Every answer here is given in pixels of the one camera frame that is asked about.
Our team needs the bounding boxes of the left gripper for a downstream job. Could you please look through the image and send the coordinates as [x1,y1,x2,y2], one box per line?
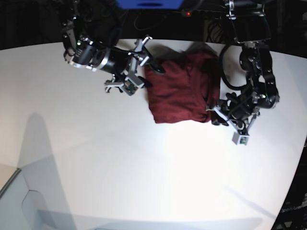
[206,92,260,134]

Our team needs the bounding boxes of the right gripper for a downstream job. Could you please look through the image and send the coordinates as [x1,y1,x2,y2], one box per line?
[105,35,165,93]

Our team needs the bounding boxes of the maroon t-shirt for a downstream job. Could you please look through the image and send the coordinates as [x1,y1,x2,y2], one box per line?
[144,49,221,124]

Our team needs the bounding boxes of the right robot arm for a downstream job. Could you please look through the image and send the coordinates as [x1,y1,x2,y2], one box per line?
[58,0,165,96]

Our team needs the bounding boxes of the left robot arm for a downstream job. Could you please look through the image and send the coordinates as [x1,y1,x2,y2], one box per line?
[211,0,280,136]

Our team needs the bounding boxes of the black power strip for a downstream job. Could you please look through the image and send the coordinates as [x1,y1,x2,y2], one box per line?
[180,10,225,20]

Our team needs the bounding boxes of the blue box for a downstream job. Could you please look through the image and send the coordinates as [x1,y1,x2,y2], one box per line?
[116,0,183,10]

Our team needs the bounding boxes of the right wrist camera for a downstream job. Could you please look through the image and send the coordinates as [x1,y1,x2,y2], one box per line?
[121,77,144,96]

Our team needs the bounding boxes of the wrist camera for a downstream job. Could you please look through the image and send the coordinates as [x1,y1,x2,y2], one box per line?
[121,77,144,96]
[232,132,249,146]

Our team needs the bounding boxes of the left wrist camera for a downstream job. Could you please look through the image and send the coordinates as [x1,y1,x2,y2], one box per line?
[232,132,249,146]

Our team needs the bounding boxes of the black cables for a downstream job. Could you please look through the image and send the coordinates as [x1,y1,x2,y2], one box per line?
[115,9,168,31]

